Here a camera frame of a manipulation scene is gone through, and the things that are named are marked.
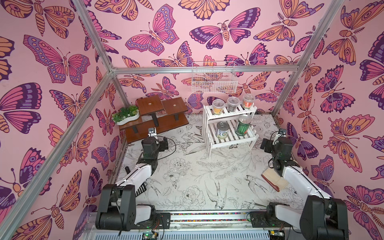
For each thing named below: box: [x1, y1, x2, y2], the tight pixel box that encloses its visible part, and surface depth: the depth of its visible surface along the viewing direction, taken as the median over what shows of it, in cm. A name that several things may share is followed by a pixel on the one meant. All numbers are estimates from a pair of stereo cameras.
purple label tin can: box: [216, 121, 230, 140], surface depth 88 cm
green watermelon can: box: [234, 114, 252, 137], surface depth 87 cm
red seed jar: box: [242, 93, 256, 109], surface depth 85 cm
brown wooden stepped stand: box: [119, 95, 189, 143], surface depth 108 cm
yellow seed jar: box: [212, 99, 225, 115], surface depth 82 cm
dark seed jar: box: [227, 96, 240, 112], surface depth 83 cm
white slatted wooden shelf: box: [202, 105, 259, 160], surface depth 90 cm
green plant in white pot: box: [111, 105, 140, 126], surface depth 94 cm
